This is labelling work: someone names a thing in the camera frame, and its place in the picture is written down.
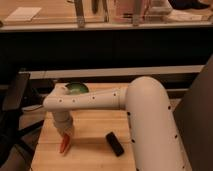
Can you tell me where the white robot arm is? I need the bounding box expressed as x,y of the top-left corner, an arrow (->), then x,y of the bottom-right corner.
43,76 -> 185,171

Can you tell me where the dark panel at right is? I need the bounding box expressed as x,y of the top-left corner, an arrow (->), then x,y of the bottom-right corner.
174,55 -> 213,171

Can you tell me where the white paper sheet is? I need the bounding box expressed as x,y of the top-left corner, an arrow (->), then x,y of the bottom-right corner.
5,7 -> 41,22

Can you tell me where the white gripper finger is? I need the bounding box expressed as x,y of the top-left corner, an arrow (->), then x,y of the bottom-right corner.
64,134 -> 73,155
60,133 -> 65,144

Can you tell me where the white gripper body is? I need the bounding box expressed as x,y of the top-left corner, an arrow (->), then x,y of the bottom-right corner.
54,118 -> 74,134

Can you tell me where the black rectangular block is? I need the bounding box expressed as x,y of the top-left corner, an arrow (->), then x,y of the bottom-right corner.
106,132 -> 124,156

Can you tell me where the red pepper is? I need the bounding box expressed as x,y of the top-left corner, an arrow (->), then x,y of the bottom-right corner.
60,134 -> 70,154

